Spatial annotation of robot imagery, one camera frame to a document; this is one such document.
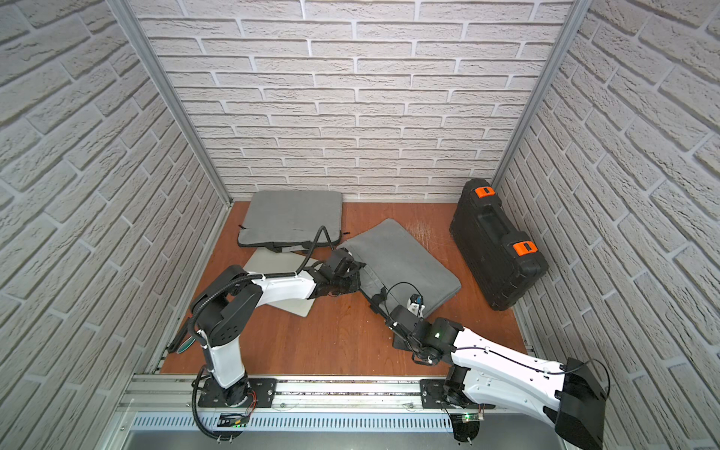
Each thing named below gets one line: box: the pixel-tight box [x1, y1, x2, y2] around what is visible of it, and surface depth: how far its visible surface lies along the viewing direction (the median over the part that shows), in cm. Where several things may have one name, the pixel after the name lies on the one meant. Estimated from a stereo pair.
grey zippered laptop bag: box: [238, 189, 343, 253], surface depth 115 cm
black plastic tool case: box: [449, 178, 550, 312], surface depth 82 cm
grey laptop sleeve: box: [336, 218, 462, 316], surface depth 97 cm
